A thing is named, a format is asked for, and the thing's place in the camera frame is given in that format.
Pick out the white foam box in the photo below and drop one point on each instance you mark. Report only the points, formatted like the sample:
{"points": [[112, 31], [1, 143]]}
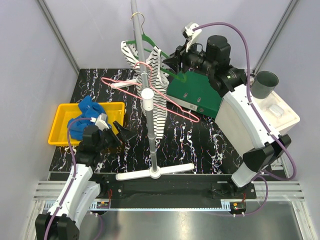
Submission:
{"points": [[279, 114]]}

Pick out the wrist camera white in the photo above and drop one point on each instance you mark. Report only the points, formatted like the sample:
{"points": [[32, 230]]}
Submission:
{"points": [[101, 122], [190, 35]]}

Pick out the grey mug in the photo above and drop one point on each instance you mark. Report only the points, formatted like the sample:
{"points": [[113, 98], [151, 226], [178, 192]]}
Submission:
{"points": [[264, 83]]}

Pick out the grey clothes stand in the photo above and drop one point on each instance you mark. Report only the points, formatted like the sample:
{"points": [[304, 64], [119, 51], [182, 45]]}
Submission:
{"points": [[147, 95]]}

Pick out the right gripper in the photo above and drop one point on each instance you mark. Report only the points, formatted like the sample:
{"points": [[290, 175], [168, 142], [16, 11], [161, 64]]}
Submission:
{"points": [[181, 55]]}

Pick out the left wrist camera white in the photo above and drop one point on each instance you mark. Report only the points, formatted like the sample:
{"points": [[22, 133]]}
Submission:
{"points": [[101, 122]]}

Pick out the striped tank top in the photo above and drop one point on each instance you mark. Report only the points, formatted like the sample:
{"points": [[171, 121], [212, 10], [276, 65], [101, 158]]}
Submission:
{"points": [[159, 83]]}

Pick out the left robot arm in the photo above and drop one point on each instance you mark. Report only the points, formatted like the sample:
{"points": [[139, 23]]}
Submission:
{"points": [[63, 220]]}

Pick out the blue tank top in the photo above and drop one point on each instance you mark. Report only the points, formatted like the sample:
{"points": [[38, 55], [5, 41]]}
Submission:
{"points": [[76, 126]]}

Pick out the yellow plastic tray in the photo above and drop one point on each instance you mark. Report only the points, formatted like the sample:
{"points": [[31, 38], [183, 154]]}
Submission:
{"points": [[115, 111]]}

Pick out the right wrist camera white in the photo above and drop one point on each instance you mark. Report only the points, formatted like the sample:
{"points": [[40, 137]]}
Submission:
{"points": [[190, 35]]}

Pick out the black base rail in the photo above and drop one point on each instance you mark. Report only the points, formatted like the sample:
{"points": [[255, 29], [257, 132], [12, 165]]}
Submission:
{"points": [[174, 192]]}

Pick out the green ring binder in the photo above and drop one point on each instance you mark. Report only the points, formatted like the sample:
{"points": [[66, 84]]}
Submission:
{"points": [[194, 92]]}

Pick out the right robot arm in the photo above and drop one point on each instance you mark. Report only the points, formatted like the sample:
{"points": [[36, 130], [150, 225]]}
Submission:
{"points": [[232, 86]]}

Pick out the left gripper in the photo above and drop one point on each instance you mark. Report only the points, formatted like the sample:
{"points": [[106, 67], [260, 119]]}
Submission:
{"points": [[126, 134]]}

